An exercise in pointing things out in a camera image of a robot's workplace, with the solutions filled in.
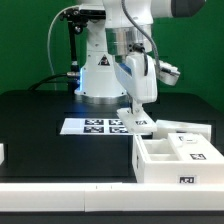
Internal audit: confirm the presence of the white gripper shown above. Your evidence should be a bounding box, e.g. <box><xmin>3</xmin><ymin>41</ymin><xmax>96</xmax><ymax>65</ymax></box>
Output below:
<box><xmin>114</xmin><ymin>53</ymin><xmax>157</xmax><ymax>117</ymax></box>

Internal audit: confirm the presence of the small white cabinet top panel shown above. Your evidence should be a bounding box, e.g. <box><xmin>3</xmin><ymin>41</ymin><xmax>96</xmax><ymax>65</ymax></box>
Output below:
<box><xmin>117</xmin><ymin>108</ymin><xmax>157</xmax><ymax>134</ymax></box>

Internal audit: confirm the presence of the white cabinet body box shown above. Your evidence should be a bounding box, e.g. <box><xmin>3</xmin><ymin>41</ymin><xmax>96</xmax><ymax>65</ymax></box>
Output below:
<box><xmin>132</xmin><ymin>135</ymin><xmax>224</xmax><ymax>185</ymax></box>

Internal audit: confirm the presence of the white cabinet door panel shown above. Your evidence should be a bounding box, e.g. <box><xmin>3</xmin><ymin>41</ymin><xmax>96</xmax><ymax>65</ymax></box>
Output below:
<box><xmin>168</xmin><ymin>133</ymin><xmax>224</xmax><ymax>163</ymax></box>

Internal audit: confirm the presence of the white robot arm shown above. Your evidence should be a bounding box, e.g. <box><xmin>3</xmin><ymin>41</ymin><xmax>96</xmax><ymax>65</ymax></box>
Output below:
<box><xmin>77</xmin><ymin>0</ymin><xmax>206</xmax><ymax>119</ymax></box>

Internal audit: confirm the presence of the long white cabinet side piece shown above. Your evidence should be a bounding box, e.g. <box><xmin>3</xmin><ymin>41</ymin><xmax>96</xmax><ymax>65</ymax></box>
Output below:
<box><xmin>153</xmin><ymin>120</ymin><xmax>212</xmax><ymax>141</ymax></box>

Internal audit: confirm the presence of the white marker sheet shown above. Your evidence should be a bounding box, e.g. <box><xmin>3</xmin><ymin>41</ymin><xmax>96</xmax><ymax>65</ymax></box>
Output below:
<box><xmin>60</xmin><ymin>118</ymin><xmax>151</xmax><ymax>135</ymax></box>

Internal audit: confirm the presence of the white front fence bar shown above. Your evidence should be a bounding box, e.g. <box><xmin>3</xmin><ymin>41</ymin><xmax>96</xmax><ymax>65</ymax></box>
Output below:
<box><xmin>0</xmin><ymin>183</ymin><xmax>224</xmax><ymax>212</ymax></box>

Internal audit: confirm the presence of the white fence bar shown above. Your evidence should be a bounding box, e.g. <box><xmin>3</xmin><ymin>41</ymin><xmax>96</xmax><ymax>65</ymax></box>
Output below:
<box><xmin>0</xmin><ymin>143</ymin><xmax>4</xmax><ymax>165</ymax></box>
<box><xmin>0</xmin><ymin>183</ymin><xmax>224</xmax><ymax>212</ymax></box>

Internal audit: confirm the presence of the white left fence bar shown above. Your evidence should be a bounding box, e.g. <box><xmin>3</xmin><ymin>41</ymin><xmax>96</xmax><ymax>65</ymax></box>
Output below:
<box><xmin>0</xmin><ymin>143</ymin><xmax>4</xmax><ymax>165</ymax></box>

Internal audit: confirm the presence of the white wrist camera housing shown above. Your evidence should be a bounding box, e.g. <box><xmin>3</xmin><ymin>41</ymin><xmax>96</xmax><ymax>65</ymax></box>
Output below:
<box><xmin>157</xmin><ymin>61</ymin><xmax>180</xmax><ymax>86</ymax></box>

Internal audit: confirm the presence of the grey braided hose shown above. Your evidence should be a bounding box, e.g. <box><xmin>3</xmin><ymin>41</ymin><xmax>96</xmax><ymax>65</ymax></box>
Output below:
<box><xmin>120</xmin><ymin>0</ymin><xmax>162</xmax><ymax>74</ymax></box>

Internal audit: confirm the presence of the black cable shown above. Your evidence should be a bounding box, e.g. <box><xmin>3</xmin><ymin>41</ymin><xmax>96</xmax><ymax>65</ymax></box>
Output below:
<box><xmin>27</xmin><ymin>71</ymin><xmax>81</xmax><ymax>92</ymax></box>

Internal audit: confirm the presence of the black camera stand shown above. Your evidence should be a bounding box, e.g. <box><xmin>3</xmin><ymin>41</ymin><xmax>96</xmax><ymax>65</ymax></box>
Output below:
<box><xmin>60</xmin><ymin>4</ymin><xmax>115</xmax><ymax>98</ymax></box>

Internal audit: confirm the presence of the white cable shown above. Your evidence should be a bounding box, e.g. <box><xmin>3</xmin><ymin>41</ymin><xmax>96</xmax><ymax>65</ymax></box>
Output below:
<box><xmin>46</xmin><ymin>5</ymin><xmax>78</xmax><ymax>91</ymax></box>

